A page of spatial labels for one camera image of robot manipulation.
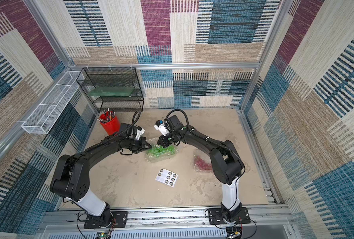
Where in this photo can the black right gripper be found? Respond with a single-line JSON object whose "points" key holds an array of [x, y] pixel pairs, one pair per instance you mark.
{"points": [[165, 140]]}

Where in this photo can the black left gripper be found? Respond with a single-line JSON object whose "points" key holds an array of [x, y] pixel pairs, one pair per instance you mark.
{"points": [[143, 143]]}

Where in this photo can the clear box green grapes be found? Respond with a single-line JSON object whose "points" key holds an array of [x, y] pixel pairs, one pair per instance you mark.
{"points": [[158, 153]]}

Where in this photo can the white sticker sheet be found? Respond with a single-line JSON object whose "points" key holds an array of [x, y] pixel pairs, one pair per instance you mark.
{"points": [[166, 177]]}

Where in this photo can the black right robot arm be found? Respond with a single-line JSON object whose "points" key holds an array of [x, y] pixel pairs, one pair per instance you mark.
{"points": [[226, 163]]}

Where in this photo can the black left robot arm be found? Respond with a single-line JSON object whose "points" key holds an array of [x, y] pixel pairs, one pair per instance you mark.
{"points": [[71, 178]]}

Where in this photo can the red pen cup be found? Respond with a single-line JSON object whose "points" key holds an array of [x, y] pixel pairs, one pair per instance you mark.
{"points": [[111, 127]]}

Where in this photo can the pens in cup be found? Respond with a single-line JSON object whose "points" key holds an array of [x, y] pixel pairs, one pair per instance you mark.
{"points": [[106, 116]]}

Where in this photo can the clear box red grapes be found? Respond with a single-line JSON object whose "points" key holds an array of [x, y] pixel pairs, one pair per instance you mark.
{"points": [[201, 162]]}

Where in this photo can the green tray on shelf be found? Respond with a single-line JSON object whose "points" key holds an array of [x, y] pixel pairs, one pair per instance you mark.
{"points": [[111, 91]]}

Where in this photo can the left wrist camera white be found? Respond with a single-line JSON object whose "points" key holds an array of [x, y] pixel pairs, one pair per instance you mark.
{"points": [[138, 132]]}

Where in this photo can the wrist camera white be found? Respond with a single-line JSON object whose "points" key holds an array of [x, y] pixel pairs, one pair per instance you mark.
{"points": [[161, 126], [138, 132]]}

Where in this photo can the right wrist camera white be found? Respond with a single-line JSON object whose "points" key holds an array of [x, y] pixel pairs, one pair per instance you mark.
{"points": [[161, 126]]}

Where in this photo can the black wire mesh shelf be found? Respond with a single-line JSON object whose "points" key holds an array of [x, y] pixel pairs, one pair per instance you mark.
{"points": [[93, 77]]}

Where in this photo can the white wire mesh basket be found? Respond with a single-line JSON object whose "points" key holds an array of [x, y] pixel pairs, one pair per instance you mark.
{"points": [[45, 115]]}

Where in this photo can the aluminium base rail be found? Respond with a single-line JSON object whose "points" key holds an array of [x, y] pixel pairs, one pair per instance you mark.
{"points": [[256, 222]]}

